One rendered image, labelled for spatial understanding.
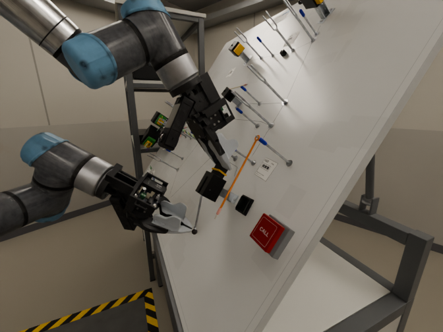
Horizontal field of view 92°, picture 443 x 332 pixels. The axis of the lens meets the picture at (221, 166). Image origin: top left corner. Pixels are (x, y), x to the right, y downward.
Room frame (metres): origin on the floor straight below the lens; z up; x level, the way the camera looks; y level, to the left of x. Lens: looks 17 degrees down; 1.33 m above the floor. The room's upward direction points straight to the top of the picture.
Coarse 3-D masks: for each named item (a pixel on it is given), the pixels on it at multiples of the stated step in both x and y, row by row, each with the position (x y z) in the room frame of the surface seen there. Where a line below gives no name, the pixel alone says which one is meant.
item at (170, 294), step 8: (160, 248) 0.60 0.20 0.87; (160, 256) 0.56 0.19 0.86; (160, 264) 0.54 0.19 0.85; (168, 280) 0.47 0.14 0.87; (168, 288) 0.44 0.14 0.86; (168, 296) 0.43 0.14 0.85; (168, 304) 0.44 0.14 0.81; (176, 312) 0.37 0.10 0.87; (176, 320) 0.35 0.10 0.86; (176, 328) 0.35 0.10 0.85
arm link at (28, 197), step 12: (12, 192) 0.36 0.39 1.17; (24, 192) 0.37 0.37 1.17; (36, 192) 0.38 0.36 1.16; (48, 192) 0.39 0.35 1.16; (60, 192) 0.41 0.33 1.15; (72, 192) 0.44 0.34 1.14; (24, 204) 0.36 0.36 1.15; (36, 204) 0.37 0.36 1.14; (48, 204) 0.39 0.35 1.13; (60, 204) 0.42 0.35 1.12; (36, 216) 0.37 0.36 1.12; (48, 216) 0.41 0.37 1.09; (60, 216) 0.43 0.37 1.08
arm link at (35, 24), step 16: (0, 0) 0.39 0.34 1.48; (16, 0) 0.40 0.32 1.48; (32, 0) 0.41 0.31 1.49; (48, 0) 0.43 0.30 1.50; (16, 16) 0.40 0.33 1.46; (32, 16) 0.41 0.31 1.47; (48, 16) 0.42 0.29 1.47; (64, 16) 0.44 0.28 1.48; (32, 32) 0.41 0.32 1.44; (48, 32) 0.42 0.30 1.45; (64, 32) 0.43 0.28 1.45; (80, 32) 0.46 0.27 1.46; (48, 48) 0.43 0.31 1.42; (64, 64) 0.45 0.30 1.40; (80, 80) 0.49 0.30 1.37
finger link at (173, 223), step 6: (156, 216) 0.40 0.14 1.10; (162, 216) 0.40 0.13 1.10; (174, 216) 0.39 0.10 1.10; (156, 222) 0.41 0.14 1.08; (162, 222) 0.41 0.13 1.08; (168, 222) 0.40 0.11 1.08; (174, 222) 0.40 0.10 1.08; (180, 222) 0.40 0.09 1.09; (168, 228) 0.41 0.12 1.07; (174, 228) 0.41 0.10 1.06; (180, 228) 0.42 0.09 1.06; (186, 228) 0.42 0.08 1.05
